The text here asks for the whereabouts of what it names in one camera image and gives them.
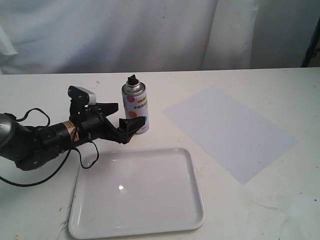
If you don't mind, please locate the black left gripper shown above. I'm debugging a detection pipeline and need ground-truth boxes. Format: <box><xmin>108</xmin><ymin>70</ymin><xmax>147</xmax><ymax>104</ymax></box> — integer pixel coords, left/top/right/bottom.
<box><xmin>69</xmin><ymin>101</ymin><xmax>146</xmax><ymax>145</ymax></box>

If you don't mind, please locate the white polka-dot spray can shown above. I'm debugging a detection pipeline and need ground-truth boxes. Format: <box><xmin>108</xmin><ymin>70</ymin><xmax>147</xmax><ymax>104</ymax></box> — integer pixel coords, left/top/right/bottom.
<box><xmin>121</xmin><ymin>74</ymin><xmax>150</xmax><ymax>135</ymax></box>

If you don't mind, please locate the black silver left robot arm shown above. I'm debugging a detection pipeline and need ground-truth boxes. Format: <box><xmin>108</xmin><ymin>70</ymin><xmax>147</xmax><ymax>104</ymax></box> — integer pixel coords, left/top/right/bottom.
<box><xmin>0</xmin><ymin>103</ymin><xmax>146</xmax><ymax>171</ymax></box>

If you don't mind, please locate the white rectangular plastic tray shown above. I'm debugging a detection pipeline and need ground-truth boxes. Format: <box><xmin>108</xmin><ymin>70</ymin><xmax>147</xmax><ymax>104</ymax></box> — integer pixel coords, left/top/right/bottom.
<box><xmin>68</xmin><ymin>148</ymin><xmax>206</xmax><ymax>240</ymax></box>

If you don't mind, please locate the white backdrop curtain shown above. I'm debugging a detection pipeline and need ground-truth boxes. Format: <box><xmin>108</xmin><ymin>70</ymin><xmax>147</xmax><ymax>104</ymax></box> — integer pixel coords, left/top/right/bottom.
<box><xmin>0</xmin><ymin>0</ymin><xmax>305</xmax><ymax>75</ymax></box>

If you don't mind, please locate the white paper sheet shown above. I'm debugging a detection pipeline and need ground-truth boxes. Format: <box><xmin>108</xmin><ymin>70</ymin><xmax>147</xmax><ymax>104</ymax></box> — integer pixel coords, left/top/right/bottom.
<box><xmin>163</xmin><ymin>86</ymin><xmax>297</xmax><ymax>185</ymax></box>

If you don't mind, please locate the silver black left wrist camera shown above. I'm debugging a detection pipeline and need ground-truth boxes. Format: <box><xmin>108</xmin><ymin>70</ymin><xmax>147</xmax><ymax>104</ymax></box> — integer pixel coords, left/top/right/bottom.
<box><xmin>67</xmin><ymin>85</ymin><xmax>97</xmax><ymax>106</ymax></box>

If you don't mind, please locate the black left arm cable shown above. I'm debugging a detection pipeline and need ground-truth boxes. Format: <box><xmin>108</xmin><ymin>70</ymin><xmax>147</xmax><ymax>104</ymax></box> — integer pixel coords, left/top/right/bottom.
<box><xmin>0</xmin><ymin>107</ymin><xmax>100</xmax><ymax>187</ymax></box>

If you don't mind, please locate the black metal stand frame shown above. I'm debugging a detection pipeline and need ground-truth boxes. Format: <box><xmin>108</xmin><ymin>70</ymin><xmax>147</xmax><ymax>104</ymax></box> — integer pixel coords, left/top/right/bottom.
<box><xmin>299</xmin><ymin>0</ymin><xmax>320</xmax><ymax>68</ymax></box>

